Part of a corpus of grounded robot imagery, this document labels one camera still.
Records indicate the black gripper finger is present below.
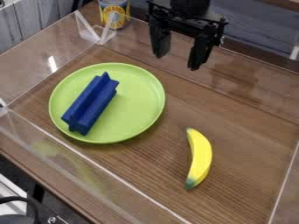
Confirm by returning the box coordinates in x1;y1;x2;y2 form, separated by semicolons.
150;24;171;58
187;34;213;71

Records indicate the black cable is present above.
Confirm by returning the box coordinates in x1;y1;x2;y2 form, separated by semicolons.
0;196;42;224

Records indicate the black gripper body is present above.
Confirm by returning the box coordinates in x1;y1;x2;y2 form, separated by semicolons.
147;0;229;46

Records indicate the green round plate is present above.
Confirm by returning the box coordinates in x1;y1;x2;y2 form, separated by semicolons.
50;63;166;144

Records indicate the yellow blue tin can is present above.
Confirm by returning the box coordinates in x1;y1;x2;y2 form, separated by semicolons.
98;0;131;30

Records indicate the clear acrylic tray wall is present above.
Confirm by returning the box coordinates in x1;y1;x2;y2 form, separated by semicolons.
0;8;299;224

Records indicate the blue cross-shaped block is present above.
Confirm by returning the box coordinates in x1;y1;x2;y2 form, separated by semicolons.
62;73;119;136

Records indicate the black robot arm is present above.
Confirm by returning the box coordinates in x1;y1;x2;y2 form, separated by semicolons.
147;0;230;71

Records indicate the yellow toy banana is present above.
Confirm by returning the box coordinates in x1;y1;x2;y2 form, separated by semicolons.
185;128;213;190

